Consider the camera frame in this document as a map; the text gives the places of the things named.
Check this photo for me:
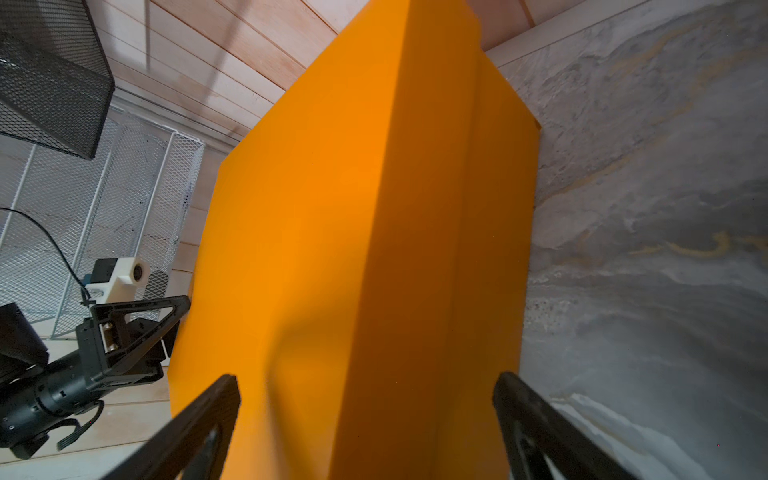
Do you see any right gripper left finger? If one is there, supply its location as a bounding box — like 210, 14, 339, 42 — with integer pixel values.
104, 374, 241, 480

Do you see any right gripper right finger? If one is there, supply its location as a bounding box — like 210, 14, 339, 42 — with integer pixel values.
492, 372, 635, 480

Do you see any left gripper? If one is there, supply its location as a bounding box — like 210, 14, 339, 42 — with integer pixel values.
35, 295, 191, 418

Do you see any orange shoebox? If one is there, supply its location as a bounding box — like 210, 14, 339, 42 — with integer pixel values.
169, 1, 540, 479

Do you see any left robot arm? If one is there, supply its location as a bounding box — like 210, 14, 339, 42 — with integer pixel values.
1, 295, 191, 460

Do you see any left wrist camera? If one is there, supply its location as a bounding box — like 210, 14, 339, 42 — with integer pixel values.
86, 257, 151, 304

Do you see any white wire shelf rack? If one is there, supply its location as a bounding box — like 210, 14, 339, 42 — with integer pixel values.
1, 107, 205, 338

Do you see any black mesh wall basket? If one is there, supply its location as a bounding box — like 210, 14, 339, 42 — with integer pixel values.
1, 0, 115, 160

